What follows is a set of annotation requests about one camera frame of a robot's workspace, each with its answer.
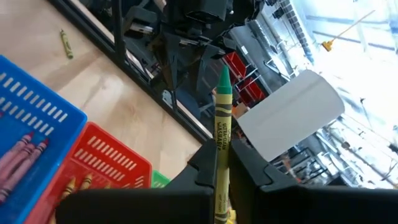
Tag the green plastic basket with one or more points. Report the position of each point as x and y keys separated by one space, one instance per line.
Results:
x=159 y=180

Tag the pink crayon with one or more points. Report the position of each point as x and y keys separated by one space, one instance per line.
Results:
x=15 y=150
x=15 y=160
x=25 y=169

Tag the crayons inside basket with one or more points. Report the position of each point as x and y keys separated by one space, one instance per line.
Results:
x=105 y=161

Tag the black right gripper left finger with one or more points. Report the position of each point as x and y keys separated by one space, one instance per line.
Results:
x=186 y=199

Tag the blue plastic basket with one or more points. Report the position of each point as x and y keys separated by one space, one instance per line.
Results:
x=28 y=130

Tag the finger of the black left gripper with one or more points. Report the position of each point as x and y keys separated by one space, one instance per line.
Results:
x=172 y=62
x=210 y=67

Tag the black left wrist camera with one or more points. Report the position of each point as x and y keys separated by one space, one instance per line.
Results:
x=205 y=9

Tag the red storage bin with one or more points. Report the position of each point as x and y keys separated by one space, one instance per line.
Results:
x=252 y=90
x=234 y=63

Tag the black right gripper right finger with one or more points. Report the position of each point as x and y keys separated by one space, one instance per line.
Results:
x=280 y=202

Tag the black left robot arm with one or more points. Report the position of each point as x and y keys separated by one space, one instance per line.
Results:
x=140 y=21

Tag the yellow-green crayon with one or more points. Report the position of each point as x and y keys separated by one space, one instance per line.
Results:
x=66 y=44

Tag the yellow crayon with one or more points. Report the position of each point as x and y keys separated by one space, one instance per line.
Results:
x=107 y=186
x=69 y=187
x=86 y=182
x=223 y=130

